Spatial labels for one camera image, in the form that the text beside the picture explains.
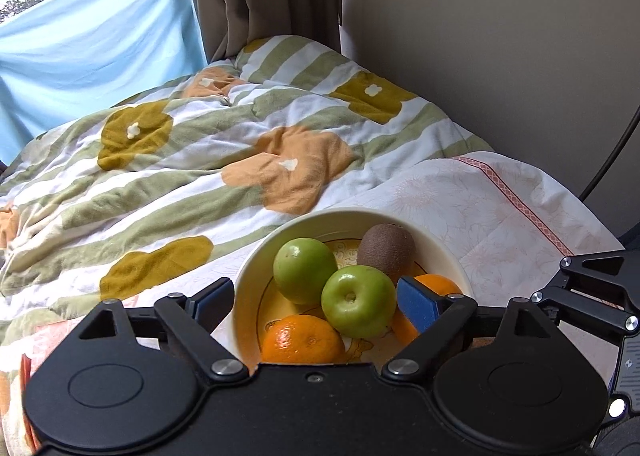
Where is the green apple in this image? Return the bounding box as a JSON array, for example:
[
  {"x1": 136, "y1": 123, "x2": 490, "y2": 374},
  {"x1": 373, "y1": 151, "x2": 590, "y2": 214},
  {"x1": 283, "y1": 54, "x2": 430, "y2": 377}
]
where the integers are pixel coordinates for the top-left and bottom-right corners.
[
  {"x1": 272, "y1": 237, "x2": 339, "y2": 306},
  {"x1": 321, "y1": 266, "x2": 398, "y2": 339}
]

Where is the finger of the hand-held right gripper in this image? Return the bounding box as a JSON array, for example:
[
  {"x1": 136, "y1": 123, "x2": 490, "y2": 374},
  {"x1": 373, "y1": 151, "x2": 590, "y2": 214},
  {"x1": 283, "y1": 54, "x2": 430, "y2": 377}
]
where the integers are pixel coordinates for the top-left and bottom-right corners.
[{"x1": 530, "y1": 250, "x2": 640, "y2": 337}]

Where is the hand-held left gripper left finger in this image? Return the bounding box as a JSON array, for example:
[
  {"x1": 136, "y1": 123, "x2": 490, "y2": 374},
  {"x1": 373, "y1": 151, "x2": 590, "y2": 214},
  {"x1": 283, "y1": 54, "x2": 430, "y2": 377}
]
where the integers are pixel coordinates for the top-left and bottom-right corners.
[{"x1": 75, "y1": 277, "x2": 251, "y2": 382}]

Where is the large orange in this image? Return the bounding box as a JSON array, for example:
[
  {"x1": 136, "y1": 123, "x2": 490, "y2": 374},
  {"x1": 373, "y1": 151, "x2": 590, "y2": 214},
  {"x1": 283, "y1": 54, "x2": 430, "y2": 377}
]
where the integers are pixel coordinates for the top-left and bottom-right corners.
[
  {"x1": 392, "y1": 273, "x2": 463, "y2": 344},
  {"x1": 261, "y1": 314, "x2": 347, "y2": 364}
]

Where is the light blue window cloth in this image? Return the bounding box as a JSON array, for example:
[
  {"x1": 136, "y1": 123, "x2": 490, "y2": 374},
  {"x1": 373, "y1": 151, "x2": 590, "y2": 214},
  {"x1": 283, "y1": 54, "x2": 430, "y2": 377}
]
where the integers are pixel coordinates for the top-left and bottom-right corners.
[{"x1": 0, "y1": 0, "x2": 208, "y2": 167}]

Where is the black cable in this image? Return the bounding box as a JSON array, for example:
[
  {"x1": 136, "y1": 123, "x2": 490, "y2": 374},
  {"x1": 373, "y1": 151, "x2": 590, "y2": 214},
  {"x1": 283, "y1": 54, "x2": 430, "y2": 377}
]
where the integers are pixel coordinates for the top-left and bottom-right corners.
[{"x1": 577, "y1": 111, "x2": 640, "y2": 202}]

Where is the striped floral quilt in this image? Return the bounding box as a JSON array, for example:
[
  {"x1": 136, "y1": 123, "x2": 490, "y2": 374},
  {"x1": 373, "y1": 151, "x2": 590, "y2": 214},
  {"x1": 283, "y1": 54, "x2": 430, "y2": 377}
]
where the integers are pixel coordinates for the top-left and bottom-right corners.
[{"x1": 0, "y1": 34, "x2": 496, "y2": 456}]

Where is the cream ceramic bowl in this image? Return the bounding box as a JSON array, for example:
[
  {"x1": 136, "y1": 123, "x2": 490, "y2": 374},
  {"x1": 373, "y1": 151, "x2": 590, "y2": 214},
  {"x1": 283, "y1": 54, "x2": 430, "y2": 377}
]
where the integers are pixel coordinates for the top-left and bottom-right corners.
[{"x1": 232, "y1": 207, "x2": 475, "y2": 369}]

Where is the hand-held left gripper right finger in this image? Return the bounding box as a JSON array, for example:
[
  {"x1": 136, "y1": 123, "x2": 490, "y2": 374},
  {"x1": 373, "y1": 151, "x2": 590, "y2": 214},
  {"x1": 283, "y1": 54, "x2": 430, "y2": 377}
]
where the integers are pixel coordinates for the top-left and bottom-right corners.
[{"x1": 381, "y1": 276, "x2": 556, "y2": 382}]

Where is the brown kiwi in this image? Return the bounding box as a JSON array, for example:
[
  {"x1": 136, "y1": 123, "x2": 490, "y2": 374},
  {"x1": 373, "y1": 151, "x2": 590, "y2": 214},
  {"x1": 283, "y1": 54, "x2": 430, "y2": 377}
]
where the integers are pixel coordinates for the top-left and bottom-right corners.
[{"x1": 357, "y1": 223, "x2": 417, "y2": 282}]

